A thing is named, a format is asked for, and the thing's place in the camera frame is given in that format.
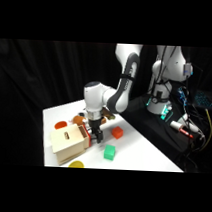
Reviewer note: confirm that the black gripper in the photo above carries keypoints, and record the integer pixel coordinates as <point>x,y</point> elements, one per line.
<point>93,124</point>

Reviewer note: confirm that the green lit control box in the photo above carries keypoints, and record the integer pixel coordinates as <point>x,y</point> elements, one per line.
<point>166,112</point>

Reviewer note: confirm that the yellow disc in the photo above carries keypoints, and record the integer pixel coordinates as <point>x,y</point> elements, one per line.
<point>76,164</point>

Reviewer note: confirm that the brown bread bun in wrapper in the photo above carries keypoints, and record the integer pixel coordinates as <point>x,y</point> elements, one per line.
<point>78,120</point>

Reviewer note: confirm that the blue lit keyboard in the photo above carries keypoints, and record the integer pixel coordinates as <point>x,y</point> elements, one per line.
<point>204,100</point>

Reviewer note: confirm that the orange disc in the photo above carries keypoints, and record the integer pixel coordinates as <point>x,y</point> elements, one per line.
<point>60,125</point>

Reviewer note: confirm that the black curtain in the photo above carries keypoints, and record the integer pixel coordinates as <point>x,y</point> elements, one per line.
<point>45,74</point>

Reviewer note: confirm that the green cube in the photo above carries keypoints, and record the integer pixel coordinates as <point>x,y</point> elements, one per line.
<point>109,152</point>

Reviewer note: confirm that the black robot stand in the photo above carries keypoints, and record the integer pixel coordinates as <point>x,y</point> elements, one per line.
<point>149,126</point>

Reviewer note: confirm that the light wooden drawer box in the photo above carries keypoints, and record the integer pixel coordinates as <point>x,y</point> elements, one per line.
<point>67,144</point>

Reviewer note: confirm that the orange cube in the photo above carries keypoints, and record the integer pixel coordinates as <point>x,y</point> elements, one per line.
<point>117,132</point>

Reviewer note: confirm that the white red cylindrical button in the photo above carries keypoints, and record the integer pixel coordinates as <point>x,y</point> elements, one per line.
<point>179,127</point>

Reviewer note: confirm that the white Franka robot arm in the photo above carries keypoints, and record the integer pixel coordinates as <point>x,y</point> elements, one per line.
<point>123,91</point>

